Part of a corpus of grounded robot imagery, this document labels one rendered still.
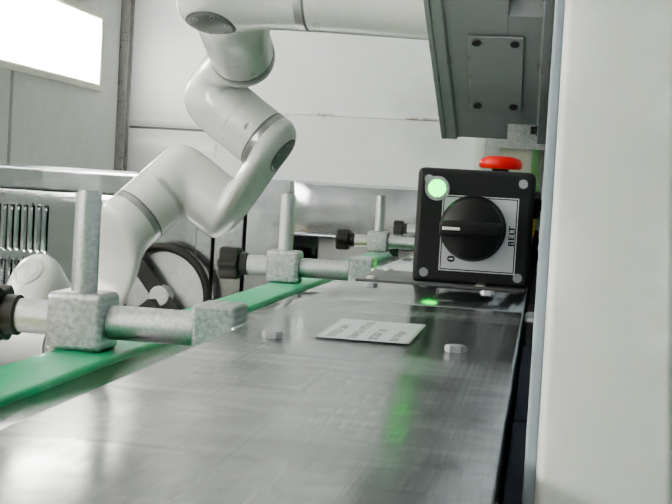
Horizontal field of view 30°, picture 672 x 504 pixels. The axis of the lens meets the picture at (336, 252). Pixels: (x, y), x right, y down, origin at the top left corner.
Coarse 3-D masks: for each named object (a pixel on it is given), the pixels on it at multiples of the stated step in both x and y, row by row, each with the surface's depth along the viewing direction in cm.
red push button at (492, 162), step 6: (492, 156) 116; (498, 156) 116; (504, 156) 116; (480, 162) 116; (486, 162) 116; (492, 162) 115; (498, 162) 115; (504, 162) 115; (510, 162) 115; (516, 162) 115; (492, 168) 116; (498, 168) 116; (504, 168) 115; (510, 168) 115; (516, 168) 115
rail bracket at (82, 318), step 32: (96, 192) 57; (96, 224) 57; (96, 256) 57; (0, 288) 58; (96, 288) 58; (0, 320) 58; (32, 320) 57; (64, 320) 57; (96, 320) 56; (128, 320) 57; (160, 320) 57; (192, 320) 56; (224, 320) 55; (96, 352) 57
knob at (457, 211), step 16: (448, 208) 85; (464, 208) 84; (480, 208) 83; (496, 208) 84; (448, 224) 83; (464, 224) 82; (480, 224) 82; (496, 224) 82; (448, 240) 84; (464, 240) 84; (480, 240) 83; (496, 240) 83; (464, 256) 84; (480, 256) 84
